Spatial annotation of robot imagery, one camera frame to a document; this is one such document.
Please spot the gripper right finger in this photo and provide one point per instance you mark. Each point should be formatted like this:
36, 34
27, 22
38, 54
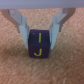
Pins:
54, 28

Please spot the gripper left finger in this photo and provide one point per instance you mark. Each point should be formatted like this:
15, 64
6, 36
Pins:
22, 29

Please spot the purple block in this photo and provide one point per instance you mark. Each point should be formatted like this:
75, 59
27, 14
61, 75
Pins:
39, 43

